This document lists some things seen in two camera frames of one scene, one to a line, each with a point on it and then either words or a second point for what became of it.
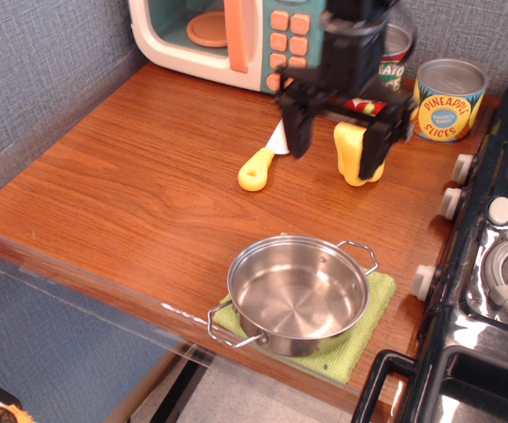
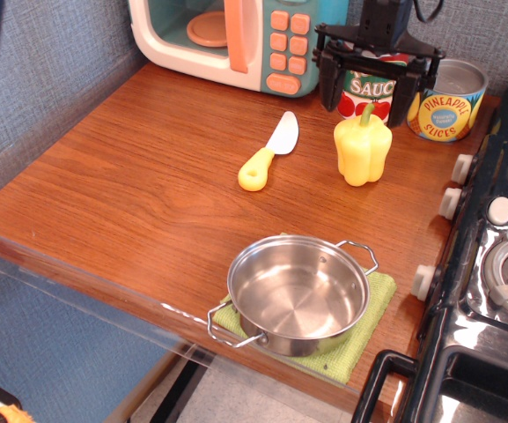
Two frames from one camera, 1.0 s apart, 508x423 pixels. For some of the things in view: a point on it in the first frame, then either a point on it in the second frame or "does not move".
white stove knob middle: x=450 y=202 does not move
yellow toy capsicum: x=349 y=140 does not move
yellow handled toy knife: x=253 y=175 does not move
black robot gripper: x=349 y=81 -> x=381 y=43
